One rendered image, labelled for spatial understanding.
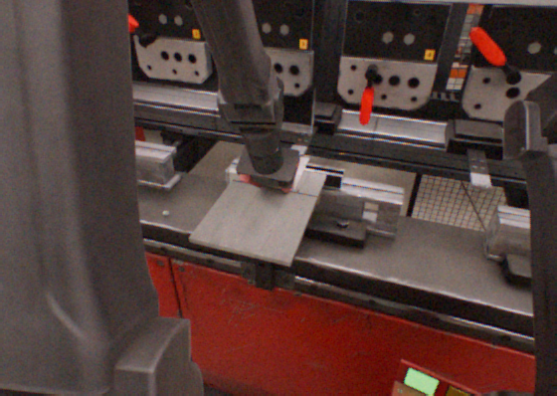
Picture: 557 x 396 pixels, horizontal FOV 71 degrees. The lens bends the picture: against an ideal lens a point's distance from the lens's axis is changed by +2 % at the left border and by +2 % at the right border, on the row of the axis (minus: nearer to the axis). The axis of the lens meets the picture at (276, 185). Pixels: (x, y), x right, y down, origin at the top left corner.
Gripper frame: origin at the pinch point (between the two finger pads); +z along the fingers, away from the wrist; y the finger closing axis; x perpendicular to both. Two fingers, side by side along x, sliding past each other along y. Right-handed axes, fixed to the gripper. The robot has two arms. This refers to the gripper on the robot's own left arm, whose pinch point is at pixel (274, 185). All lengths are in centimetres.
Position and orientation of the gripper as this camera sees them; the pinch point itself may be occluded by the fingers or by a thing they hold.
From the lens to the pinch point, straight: 75.0
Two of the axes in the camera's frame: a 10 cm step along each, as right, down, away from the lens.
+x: -2.8, 8.6, -4.3
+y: -9.5, -1.9, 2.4
